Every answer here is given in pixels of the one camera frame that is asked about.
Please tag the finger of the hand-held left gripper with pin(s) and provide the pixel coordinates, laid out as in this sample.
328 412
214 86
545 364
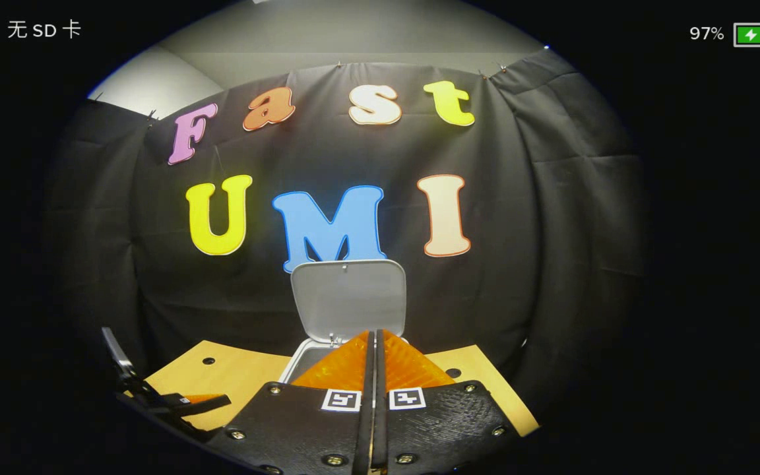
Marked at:
195 401

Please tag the white desktop garbage bin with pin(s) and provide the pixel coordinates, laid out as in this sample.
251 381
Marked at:
347 303

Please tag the black backdrop cloth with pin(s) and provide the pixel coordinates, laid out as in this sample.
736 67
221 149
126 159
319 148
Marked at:
518 231

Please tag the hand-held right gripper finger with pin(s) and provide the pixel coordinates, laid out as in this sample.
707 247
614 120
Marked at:
382 422
367 422

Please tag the wooden desktop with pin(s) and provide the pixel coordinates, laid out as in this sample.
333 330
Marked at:
241 376

